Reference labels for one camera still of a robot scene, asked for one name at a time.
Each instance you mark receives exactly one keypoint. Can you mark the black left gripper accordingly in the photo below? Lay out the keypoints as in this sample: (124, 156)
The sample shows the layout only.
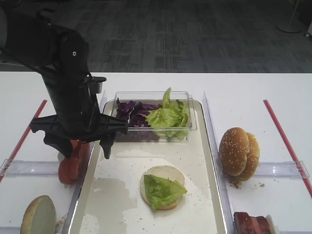
(77, 116)

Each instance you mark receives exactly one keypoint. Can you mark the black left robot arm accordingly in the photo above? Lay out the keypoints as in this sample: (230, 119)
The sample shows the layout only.
(59, 55)

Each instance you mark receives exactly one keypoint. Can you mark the green lettuce in container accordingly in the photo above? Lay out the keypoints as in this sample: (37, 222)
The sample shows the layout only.
(170, 120)

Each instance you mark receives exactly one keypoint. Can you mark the lettuce leaf on bun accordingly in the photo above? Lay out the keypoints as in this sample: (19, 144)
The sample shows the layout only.
(162, 193)

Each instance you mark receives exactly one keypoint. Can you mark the rear meat slice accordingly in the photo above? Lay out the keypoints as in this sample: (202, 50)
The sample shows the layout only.
(260, 225)

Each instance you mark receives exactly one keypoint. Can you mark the left red plastic strip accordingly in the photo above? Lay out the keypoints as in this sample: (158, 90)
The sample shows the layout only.
(12, 156)

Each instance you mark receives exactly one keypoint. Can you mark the red plastic strip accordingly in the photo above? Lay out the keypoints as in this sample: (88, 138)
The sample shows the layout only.
(293, 155)
(12, 156)

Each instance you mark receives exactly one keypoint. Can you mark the purple cabbage leaves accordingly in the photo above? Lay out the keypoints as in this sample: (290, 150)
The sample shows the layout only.
(135, 112)

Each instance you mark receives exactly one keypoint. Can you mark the metal tray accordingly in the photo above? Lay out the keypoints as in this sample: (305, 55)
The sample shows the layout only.
(115, 204)

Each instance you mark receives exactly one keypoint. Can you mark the clear salad container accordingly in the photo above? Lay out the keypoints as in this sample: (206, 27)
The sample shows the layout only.
(146, 134)

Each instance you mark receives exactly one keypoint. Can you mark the left bun half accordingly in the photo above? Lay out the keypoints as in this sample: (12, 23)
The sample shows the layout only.
(39, 217)

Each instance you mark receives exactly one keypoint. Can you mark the sesame bun top front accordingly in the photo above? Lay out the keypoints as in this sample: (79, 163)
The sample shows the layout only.
(233, 149)

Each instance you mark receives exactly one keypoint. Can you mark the sesame bun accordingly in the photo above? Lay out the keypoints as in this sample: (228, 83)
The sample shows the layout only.
(233, 149)
(252, 159)

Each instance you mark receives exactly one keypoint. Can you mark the right clear long divider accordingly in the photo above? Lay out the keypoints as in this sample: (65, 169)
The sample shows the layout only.
(226, 209)

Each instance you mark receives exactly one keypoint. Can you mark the sesame bun rear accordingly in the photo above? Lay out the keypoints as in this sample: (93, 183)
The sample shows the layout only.
(252, 159)

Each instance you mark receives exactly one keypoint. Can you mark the right red plastic strip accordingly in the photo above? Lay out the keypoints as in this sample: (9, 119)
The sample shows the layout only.
(293, 155)

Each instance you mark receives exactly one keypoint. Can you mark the clear rail near tomatoes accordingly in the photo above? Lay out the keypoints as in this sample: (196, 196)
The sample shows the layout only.
(12, 168)

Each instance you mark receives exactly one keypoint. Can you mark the clear rail near sesame buns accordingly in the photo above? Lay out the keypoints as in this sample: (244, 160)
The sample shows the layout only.
(287, 169)

